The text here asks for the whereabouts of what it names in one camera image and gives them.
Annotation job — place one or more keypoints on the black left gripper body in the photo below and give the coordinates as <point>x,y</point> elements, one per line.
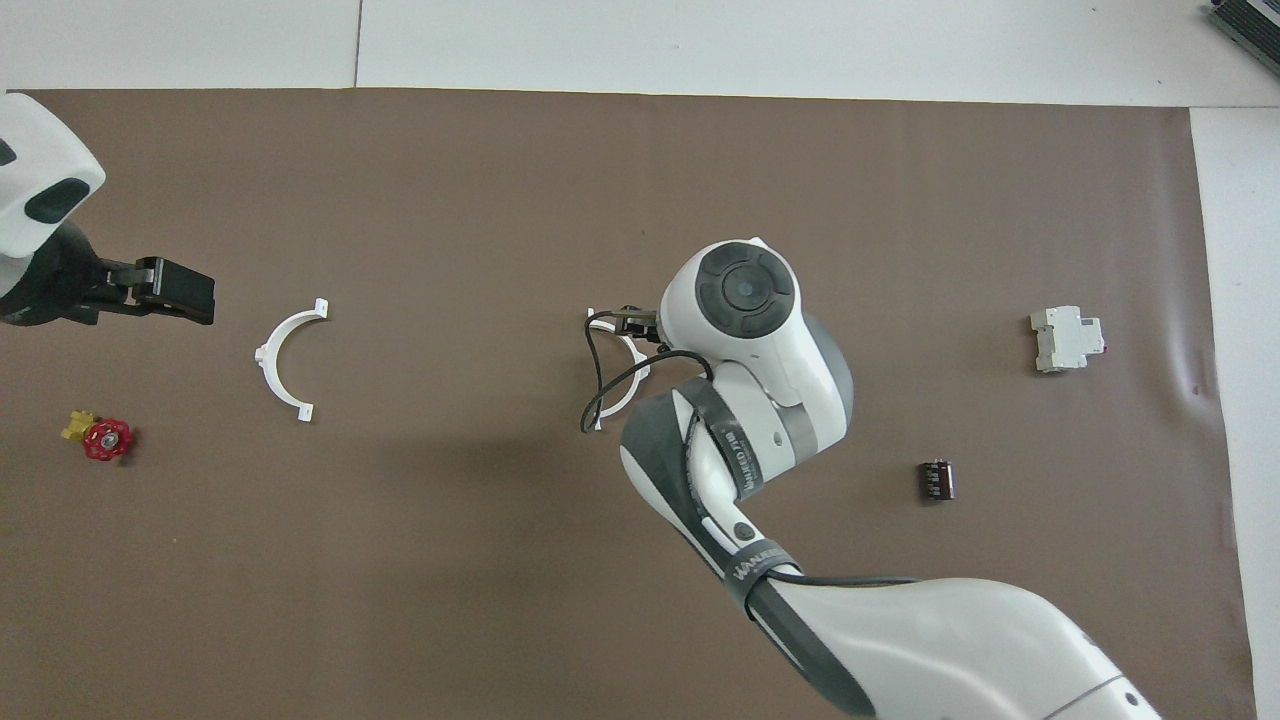
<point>70,290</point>

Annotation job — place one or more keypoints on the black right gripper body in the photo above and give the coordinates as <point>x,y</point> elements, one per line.
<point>648,327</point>

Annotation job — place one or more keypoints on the white half pipe clamp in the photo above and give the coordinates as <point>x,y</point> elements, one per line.
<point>267,362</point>
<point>646,378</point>

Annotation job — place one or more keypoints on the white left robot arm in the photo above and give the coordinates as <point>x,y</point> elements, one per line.
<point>40,160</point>

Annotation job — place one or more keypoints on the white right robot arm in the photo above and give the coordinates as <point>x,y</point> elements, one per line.
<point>900,640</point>

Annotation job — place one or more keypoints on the black cylindrical capacitor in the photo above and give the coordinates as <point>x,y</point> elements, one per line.
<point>936,481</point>

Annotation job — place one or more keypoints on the brown paper mat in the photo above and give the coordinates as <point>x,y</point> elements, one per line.
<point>400,600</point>

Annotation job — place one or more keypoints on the white circuit breaker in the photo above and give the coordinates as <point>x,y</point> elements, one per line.
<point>1065,340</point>

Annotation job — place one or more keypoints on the grey ribbed device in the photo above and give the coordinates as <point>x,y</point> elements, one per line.
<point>1250,20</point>

